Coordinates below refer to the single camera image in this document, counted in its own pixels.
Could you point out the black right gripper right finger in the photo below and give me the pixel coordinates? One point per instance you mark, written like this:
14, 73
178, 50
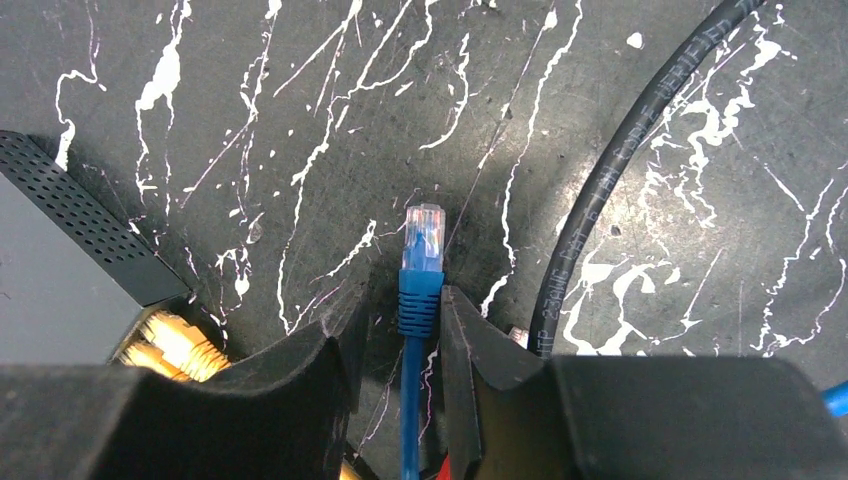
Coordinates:
513, 415

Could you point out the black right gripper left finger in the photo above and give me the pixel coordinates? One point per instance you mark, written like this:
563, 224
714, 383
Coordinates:
281, 413

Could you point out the black network switch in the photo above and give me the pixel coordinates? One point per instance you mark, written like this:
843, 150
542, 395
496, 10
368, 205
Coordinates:
75, 283

